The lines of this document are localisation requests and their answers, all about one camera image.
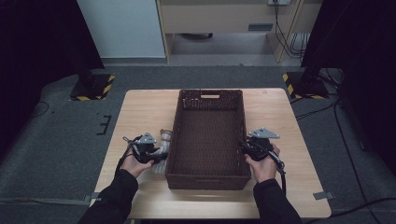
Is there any hand-held gripper cable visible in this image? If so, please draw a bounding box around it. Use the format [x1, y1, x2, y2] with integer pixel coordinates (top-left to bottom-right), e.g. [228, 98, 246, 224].
[114, 135, 142, 175]
[263, 145, 288, 198]

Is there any grey tape strip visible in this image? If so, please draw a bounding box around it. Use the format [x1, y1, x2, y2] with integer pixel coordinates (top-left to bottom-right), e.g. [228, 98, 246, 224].
[312, 190, 335, 202]
[82, 192, 103, 205]

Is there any black tape floor mark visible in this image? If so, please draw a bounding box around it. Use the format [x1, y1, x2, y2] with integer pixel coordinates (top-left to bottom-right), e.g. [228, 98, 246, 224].
[95, 114, 113, 136]

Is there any black stand with striped base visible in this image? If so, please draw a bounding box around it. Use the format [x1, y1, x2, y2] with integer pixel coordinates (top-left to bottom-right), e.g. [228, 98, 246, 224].
[281, 66, 331, 101]
[68, 59, 117, 102]

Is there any left hand-held gripper cable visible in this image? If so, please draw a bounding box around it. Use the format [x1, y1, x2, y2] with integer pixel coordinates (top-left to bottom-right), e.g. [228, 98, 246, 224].
[114, 135, 142, 175]

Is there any bundle of black wall cables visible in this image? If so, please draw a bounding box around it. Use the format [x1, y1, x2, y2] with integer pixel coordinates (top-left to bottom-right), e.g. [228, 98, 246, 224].
[273, 2, 311, 61]

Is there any thin looped floor cable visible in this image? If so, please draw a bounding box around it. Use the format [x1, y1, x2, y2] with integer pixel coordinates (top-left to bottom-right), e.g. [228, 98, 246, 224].
[29, 100, 50, 119]

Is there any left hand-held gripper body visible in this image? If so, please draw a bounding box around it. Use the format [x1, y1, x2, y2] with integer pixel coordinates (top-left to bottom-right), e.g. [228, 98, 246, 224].
[122, 132, 158, 164]

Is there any black curtain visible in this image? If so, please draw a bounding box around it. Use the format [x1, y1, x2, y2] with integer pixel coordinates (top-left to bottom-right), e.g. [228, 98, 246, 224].
[300, 0, 396, 176]
[0, 0, 106, 158]

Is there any black floor cable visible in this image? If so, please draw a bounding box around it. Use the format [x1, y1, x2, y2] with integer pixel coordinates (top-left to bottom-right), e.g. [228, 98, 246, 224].
[293, 100, 340, 121]
[333, 98, 385, 224]
[329, 197, 396, 219]

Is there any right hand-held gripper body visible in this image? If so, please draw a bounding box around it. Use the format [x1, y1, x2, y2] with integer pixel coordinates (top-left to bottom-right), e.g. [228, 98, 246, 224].
[247, 126, 281, 162]

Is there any person's left hand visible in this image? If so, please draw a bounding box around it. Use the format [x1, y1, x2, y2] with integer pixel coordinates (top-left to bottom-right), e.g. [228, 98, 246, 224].
[120, 151, 155, 179]

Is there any person's right hand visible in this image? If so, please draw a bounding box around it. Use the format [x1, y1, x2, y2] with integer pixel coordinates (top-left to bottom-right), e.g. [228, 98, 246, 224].
[244, 143, 281, 184]

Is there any right hand-held gripper cable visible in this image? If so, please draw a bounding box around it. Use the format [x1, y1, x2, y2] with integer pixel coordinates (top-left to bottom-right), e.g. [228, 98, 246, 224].
[263, 145, 288, 198]

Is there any brown woven basket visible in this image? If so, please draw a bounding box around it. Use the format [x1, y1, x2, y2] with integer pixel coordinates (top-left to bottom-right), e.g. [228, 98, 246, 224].
[164, 89, 252, 191]

